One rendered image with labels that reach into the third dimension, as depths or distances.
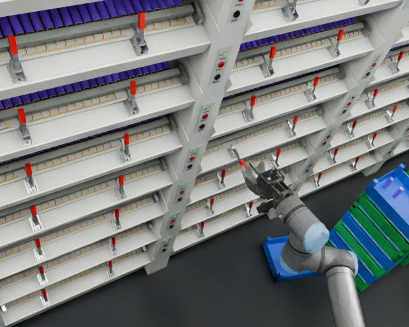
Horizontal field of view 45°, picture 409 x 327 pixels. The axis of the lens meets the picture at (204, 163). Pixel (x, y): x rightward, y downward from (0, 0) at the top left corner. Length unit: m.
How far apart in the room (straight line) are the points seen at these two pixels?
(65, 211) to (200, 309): 0.93
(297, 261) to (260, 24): 0.74
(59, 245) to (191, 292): 0.77
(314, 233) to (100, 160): 0.65
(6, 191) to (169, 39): 0.56
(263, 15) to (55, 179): 0.69
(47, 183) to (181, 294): 1.07
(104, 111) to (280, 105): 0.67
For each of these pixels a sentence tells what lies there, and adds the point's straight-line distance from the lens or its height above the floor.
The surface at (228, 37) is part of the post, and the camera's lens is 1.22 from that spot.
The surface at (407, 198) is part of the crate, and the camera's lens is 2.31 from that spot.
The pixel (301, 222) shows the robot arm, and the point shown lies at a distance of 1.51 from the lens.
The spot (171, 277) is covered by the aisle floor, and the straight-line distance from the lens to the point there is 2.27.
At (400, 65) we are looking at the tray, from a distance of 2.11.
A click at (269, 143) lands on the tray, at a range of 1.83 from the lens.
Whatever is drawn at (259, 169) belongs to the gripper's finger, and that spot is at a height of 0.78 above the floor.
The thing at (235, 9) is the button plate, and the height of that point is 1.41.
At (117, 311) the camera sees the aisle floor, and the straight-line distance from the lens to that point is 2.19.
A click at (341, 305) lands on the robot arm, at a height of 0.81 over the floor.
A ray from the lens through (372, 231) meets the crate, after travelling 2.30.
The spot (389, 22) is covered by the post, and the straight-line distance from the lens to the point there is 1.72.
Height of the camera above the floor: 2.05
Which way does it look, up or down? 51 degrees down
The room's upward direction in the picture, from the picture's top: 19 degrees clockwise
